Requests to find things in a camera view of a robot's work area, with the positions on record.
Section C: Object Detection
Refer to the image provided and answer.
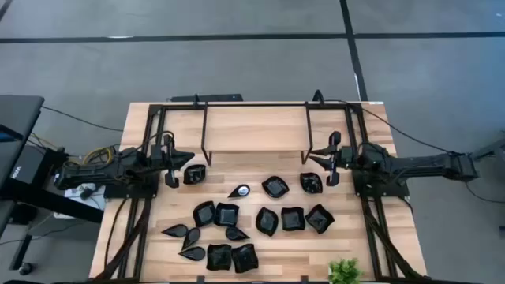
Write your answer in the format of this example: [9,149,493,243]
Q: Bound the yellow cable bundle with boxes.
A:
[69,146,115,166]

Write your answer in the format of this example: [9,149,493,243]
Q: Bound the white power strip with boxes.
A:
[63,183,107,210]

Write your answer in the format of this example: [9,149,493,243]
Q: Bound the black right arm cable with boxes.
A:
[325,99,455,155]

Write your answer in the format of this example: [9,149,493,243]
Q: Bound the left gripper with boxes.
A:
[163,133,196,189]

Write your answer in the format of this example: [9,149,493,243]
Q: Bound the small green potted plant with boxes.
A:
[327,258,364,284]

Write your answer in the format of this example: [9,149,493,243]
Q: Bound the black power strip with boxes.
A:
[170,93,244,103]

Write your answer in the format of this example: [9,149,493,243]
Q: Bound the wooden shelf riser black legs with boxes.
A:
[200,101,312,166]

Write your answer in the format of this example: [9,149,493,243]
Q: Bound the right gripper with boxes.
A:
[309,131,342,187]

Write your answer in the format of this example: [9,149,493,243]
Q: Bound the black box white lettering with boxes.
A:
[9,144,48,186]

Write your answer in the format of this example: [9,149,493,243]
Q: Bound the thin black floor cable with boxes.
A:
[41,105,124,133]

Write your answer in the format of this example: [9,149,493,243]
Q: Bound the grey stand leg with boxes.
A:
[468,133,505,163]

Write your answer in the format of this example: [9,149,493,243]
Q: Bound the black square wavy mini plate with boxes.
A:
[214,202,240,228]
[280,207,306,232]
[230,243,260,275]
[206,243,233,272]
[305,204,335,234]

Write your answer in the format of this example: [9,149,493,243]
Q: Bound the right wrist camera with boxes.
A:
[341,146,355,168]

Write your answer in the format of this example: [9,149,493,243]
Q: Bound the curved black floor cable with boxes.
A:
[464,180,505,205]

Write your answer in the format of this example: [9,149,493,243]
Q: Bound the black teardrop mini plate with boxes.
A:
[227,183,251,199]
[181,226,202,252]
[160,223,189,238]
[178,246,207,262]
[225,226,251,241]

